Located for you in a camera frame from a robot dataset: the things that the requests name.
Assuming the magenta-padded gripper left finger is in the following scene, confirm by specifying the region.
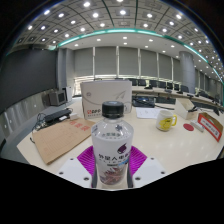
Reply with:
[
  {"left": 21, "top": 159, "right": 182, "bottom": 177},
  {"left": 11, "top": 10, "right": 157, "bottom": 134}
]
[{"left": 57, "top": 145, "right": 99, "bottom": 189}]

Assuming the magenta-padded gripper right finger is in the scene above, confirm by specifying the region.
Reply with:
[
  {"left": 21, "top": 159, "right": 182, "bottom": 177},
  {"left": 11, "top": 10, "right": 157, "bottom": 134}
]
[{"left": 127, "top": 145, "right": 167, "bottom": 189}]

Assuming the clear bottle with black cap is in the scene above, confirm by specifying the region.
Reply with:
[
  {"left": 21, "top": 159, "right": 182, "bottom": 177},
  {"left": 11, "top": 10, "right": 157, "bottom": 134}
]
[{"left": 90, "top": 100, "right": 135, "bottom": 186}]

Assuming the brown paper envelope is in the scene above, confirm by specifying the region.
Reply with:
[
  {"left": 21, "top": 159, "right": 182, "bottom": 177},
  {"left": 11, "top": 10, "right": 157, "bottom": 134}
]
[{"left": 31, "top": 118, "right": 98, "bottom": 165}]

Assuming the white mug with yellow print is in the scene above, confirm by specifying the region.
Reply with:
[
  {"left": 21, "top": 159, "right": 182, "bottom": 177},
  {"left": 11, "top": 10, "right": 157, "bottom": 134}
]
[{"left": 155, "top": 109, "right": 178, "bottom": 132}]

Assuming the white printed paper sheet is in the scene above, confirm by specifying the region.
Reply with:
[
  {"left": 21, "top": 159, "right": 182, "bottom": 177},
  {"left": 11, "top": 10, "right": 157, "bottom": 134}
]
[{"left": 135, "top": 106, "right": 164, "bottom": 120}]

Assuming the flat round red coaster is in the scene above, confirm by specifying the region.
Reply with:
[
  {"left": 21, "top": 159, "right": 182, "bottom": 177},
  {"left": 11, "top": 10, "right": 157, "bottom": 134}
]
[{"left": 182, "top": 122, "right": 195, "bottom": 132}]

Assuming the beige divided organizer box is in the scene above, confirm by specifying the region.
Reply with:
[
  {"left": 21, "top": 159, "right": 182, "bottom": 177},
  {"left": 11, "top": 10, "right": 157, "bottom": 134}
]
[{"left": 174, "top": 97, "right": 201, "bottom": 121}]

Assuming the grey boxy monitor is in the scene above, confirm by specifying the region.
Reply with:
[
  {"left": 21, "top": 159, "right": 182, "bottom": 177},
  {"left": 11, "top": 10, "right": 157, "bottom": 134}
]
[{"left": 48, "top": 90, "right": 67, "bottom": 107}]

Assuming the brown cardboard box red-edged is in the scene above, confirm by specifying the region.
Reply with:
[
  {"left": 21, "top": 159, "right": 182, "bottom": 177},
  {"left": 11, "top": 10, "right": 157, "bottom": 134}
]
[{"left": 197, "top": 112, "right": 224, "bottom": 143}]

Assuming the large white cardboard box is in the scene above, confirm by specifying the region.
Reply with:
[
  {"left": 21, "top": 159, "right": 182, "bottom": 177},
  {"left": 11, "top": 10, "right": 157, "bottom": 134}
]
[{"left": 80, "top": 79, "right": 133, "bottom": 120}]

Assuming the row of black office chairs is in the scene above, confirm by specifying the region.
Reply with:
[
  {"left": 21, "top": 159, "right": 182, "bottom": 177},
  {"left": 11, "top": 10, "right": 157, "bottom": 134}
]
[{"left": 128, "top": 78, "right": 221, "bottom": 101}]

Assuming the group of round ceiling lights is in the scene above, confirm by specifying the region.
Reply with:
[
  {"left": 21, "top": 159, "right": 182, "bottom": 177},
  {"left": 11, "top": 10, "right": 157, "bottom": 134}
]
[{"left": 16, "top": 0, "right": 224, "bottom": 76}]

